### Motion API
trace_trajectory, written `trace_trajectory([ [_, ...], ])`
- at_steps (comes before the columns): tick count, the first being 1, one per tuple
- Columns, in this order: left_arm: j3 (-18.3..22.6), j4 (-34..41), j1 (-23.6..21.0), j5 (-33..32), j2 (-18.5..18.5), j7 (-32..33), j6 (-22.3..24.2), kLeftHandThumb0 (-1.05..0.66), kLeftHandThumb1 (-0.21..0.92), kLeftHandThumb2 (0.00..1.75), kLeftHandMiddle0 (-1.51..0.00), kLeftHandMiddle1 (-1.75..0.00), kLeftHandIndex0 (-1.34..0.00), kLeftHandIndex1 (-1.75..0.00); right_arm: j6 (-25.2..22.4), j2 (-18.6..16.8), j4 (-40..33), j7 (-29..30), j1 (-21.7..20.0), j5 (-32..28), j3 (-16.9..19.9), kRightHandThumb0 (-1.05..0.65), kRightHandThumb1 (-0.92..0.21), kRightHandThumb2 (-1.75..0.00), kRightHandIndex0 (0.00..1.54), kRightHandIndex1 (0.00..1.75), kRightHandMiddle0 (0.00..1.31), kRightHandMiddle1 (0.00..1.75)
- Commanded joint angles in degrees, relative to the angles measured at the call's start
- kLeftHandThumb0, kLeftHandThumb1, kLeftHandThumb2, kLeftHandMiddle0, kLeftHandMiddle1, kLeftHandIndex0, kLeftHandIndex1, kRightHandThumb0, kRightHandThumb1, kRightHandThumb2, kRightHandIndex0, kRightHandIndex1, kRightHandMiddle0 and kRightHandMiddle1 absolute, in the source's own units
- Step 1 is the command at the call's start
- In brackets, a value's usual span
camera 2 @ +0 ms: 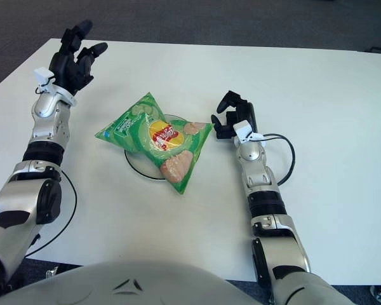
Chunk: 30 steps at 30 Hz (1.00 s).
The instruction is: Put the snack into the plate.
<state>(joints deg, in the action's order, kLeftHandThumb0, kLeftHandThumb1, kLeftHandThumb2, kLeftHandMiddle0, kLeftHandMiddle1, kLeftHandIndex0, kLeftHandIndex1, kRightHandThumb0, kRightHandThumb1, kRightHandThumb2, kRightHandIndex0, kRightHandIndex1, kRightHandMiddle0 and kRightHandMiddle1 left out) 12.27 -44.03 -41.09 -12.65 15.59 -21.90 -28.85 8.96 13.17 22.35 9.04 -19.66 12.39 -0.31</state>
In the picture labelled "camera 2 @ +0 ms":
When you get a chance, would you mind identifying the white plate black rim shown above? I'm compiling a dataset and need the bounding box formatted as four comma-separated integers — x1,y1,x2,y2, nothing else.
123,113,191,182

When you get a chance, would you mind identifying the grey robot torso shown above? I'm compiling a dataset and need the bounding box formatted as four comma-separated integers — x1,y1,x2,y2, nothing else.
0,260,356,305

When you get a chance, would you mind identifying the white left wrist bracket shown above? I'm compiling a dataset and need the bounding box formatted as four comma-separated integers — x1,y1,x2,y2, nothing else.
33,67,79,107

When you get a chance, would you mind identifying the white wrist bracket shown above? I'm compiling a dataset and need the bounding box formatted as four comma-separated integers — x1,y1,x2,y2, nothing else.
33,67,79,107
233,119,266,146

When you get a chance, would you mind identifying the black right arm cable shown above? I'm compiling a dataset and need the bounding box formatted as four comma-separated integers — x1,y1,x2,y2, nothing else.
262,133,295,185

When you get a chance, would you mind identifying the green chips snack bag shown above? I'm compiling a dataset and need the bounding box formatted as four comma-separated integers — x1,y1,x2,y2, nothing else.
94,91,216,195

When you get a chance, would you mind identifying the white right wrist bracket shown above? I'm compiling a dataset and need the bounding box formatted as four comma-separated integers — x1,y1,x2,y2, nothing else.
233,119,266,146

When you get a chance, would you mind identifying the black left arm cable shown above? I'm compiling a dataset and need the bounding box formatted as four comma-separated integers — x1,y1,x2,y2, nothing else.
25,165,78,258

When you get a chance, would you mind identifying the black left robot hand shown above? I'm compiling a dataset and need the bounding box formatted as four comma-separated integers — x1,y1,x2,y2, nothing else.
48,20,109,96

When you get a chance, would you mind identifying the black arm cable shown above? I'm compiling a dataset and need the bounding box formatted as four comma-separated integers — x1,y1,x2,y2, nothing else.
25,165,78,258
262,133,295,185

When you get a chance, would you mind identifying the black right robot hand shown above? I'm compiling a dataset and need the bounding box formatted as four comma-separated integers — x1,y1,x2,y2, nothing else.
210,90,258,140

